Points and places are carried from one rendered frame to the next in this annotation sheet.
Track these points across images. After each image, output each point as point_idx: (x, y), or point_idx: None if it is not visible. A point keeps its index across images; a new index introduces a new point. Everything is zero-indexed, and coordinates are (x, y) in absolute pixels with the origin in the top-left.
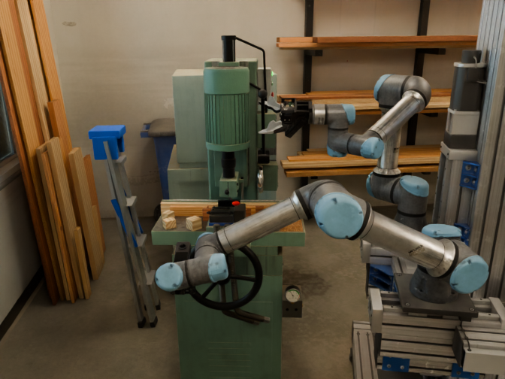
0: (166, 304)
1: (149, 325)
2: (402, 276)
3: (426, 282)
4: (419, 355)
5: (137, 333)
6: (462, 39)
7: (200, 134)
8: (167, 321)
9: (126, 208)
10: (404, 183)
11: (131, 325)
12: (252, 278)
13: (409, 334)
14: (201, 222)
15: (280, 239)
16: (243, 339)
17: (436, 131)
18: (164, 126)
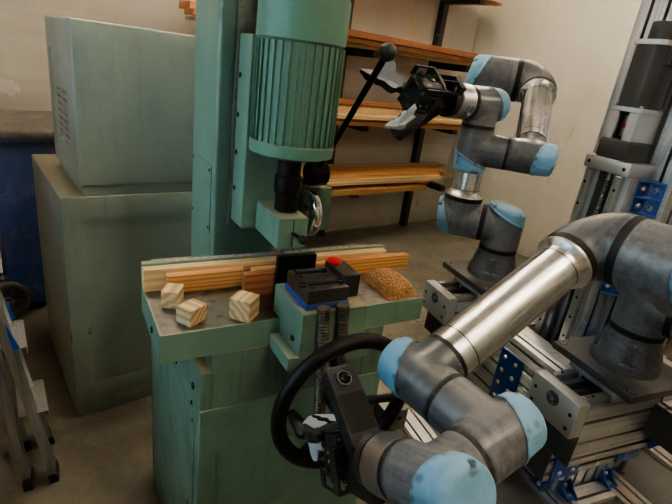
0: (62, 429)
1: (46, 479)
2: (569, 345)
3: (641, 354)
4: (608, 451)
5: (27, 503)
6: (400, 42)
7: (124, 136)
8: (78, 462)
9: None
10: (503, 211)
11: (6, 492)
12: (393, 396)
13: (607, 428)
14: (259, 302)
15: (390, 313)
16: (310, 484)
17: (353, 149)
18: (1, 122)
